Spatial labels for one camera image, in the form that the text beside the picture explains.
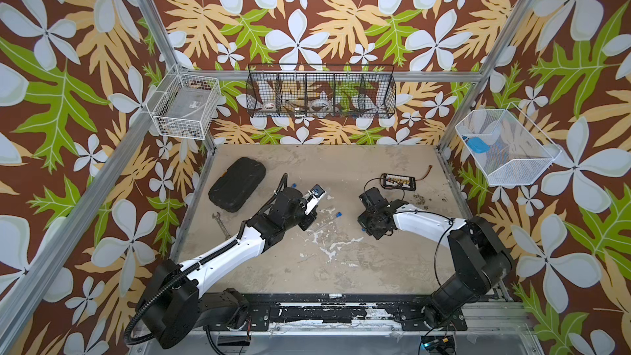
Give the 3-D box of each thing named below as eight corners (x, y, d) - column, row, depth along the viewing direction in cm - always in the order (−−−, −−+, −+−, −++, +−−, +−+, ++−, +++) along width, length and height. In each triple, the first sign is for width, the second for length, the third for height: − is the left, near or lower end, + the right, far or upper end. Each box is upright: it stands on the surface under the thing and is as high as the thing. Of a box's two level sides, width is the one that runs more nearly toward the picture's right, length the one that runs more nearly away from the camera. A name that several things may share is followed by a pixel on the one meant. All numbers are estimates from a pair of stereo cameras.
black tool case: (208, 203, 102) (203, 195, 97) (243, 162, 116) (240, 154, 111) (236, 216, 98) (233, 208, 93) (269, 172, 112) (267, 164, 107)
